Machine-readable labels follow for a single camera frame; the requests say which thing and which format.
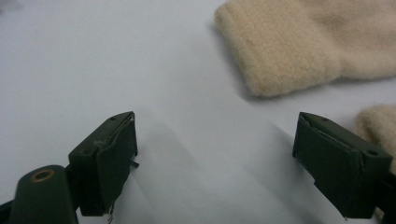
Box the beige glove with orange ring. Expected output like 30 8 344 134
354 104 396 222

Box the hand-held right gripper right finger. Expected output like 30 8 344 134
291 111 394 219

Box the beige glove with orange fingers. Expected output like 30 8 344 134
213 0 396 99

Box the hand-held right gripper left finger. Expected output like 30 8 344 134
67 110 140 217

